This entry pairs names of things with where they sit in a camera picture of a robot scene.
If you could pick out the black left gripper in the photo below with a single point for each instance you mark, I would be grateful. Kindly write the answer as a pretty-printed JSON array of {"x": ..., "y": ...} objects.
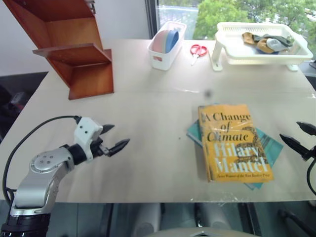
[{"x": 100, "y": 148}]

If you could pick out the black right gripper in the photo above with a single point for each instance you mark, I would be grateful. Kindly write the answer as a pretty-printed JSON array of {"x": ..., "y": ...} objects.
[{"x": 310, "y": 153}]

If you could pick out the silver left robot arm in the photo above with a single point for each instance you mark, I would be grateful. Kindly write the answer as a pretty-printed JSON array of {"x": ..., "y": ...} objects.
[{"x": 39, "y": 177}]

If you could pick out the teal book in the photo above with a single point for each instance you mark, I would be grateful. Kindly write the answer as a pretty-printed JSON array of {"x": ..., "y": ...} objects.
[{"x": 271, "y": 145}]

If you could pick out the yellow hardcover book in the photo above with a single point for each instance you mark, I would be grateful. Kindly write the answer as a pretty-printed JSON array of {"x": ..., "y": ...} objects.
[{"x": 234, "y": 148}]

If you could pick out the wooden shelf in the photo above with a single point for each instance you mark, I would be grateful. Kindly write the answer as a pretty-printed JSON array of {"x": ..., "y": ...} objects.
[{"x": 81, "y": 74}]

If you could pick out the black chair base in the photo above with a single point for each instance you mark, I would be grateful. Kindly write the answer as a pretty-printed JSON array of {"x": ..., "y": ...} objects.
[{"x": 296, "y": 218}]

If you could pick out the white narrow plastic bin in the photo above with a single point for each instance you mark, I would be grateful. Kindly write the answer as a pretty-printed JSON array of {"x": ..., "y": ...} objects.
[{"x": 161, "y": 60}]

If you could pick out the white plastic drying rack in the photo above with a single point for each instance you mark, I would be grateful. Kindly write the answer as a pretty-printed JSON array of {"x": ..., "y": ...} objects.
[{"x": 247, "y": 58}]

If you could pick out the grey white sock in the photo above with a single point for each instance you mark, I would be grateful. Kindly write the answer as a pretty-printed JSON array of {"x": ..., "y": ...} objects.
[{"x": 274, "y": 44}]

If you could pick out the mustard yellow sock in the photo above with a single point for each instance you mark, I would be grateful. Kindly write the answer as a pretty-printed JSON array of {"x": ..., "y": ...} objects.
[{"x": 263, "y": 46}]

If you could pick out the dark green sock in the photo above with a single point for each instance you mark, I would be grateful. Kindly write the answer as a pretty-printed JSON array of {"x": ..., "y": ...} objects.
[{"x": 281, "y": 40}]

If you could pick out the brown sock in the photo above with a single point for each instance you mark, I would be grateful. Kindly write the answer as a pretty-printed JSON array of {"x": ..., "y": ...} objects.
[{"x": 247, "y": 38}]

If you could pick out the blue plastic bowl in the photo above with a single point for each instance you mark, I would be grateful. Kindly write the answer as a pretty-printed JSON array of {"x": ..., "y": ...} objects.
[{"x": 172, "y": 40}]

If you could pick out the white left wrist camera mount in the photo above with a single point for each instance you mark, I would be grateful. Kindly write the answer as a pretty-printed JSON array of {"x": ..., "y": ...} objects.
[{"x": 86, "y": 130}]

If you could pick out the dark window frame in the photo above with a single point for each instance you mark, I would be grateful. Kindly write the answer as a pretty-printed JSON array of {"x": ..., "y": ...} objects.
[{"x": 151, "y": 18}]

